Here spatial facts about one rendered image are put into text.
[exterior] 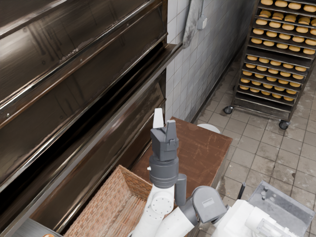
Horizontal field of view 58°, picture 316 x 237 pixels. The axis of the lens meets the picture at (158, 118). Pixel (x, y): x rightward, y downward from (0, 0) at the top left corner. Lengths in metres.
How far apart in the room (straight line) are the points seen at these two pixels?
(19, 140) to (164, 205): 0.57
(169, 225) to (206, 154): 1.24
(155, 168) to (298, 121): 2.95
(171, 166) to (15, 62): 0.58
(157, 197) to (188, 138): 1.51
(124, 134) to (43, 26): 0.91
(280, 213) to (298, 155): 2.21
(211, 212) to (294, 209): 0.28
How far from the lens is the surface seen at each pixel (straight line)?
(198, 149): 2.27
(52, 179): 1.12
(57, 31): 1.12
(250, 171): 2.97
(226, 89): 3.82
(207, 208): 1.04
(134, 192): 1.99
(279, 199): 1.13
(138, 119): 1.88
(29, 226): 1.34
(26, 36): 1.05
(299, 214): 1.12
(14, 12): 1.01
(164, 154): 0.80
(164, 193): 0.87
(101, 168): 1.68
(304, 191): 3.02
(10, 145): 1.12
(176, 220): 1.07
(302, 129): 3.57
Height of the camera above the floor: 2.30
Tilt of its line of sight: 44 degrees down
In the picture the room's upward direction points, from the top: straight up
